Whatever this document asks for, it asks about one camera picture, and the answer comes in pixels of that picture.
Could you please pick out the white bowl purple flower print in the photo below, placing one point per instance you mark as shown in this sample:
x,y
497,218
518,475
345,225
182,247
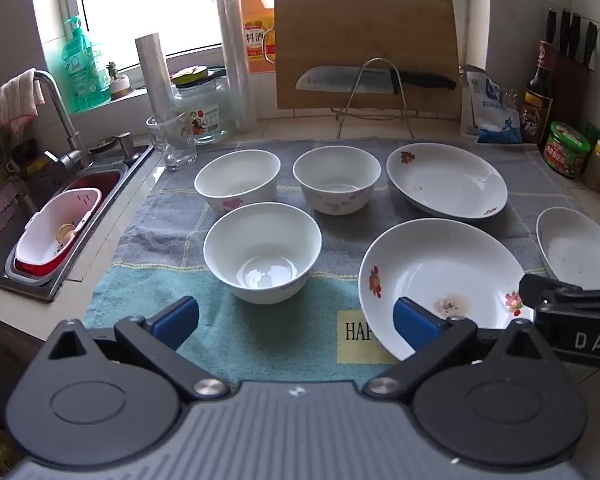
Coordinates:
x,y
260,245

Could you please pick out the small figurine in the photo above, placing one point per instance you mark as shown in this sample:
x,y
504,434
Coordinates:
x,y
117,82

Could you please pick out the glass jar with green lid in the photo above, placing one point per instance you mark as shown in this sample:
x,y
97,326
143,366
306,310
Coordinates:
x,y
202,115

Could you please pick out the grey and teal checked cloth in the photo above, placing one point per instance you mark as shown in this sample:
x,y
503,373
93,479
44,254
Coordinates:
x,y
170,240

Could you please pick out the window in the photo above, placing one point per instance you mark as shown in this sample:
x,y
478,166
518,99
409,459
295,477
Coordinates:
x,y
155,5

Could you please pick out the wooden cutting board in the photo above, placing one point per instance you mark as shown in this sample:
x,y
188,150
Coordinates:
x,y
360,30

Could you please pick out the orange cooking wine bottle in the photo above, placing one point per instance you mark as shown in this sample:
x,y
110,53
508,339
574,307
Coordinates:
x,y
257,35

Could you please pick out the blue and white salt bag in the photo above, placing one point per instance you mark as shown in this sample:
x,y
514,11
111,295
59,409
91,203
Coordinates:
x,y
490,110

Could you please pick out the green dish soap bottle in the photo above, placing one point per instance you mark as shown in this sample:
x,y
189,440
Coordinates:
x,y
82,75

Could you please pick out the white bowl pink flower print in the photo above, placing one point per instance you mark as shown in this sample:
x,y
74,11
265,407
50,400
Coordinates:
x,y
337,170
237,175

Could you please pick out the white plate flower print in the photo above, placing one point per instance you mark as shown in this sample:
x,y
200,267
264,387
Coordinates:
x,y
575,245
430,270

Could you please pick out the dark red knife block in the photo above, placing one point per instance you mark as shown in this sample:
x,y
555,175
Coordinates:
x,y
572,90

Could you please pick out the clear glass cup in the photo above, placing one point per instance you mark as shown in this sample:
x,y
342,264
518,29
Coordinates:
x,y
172,145

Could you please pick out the green lid sauce jar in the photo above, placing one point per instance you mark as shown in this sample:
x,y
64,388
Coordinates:
x,y
567,150

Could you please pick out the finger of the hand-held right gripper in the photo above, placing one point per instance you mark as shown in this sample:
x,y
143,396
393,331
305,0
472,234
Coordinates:
x,y
535,290

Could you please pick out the white plate fruit print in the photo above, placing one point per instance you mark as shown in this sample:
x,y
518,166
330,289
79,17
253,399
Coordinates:
x,y
445,180

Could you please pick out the red basin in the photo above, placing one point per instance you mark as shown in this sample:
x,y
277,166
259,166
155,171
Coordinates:
x,y
105,182

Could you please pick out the clear plastic cup stack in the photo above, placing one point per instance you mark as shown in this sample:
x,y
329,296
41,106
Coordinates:
x,y
232,60

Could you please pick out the pink and white rag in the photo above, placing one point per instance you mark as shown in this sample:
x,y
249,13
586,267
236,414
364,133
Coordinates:
x,y
20,95

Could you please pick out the steel sink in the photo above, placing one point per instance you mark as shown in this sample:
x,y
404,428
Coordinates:
x,y
107,200

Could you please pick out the pink white basin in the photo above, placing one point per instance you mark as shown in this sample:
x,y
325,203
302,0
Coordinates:
x,y
45,240

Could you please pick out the small tan round object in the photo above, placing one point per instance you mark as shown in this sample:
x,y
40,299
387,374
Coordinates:
x,y
66,234

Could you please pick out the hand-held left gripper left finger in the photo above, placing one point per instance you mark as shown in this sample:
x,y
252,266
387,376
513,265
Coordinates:
x,y
177,320

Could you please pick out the metal faucet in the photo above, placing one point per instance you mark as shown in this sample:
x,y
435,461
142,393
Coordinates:
x,y
60,105

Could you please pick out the dark sauce bottle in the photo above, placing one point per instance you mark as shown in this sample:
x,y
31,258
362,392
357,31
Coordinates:
x,y
537,105

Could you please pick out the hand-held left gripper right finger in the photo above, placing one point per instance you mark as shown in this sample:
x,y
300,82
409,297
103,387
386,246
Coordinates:
x,y
415,322

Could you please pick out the metal soap dispenser pump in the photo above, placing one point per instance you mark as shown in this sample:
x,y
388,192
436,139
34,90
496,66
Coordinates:
x,y
124,145

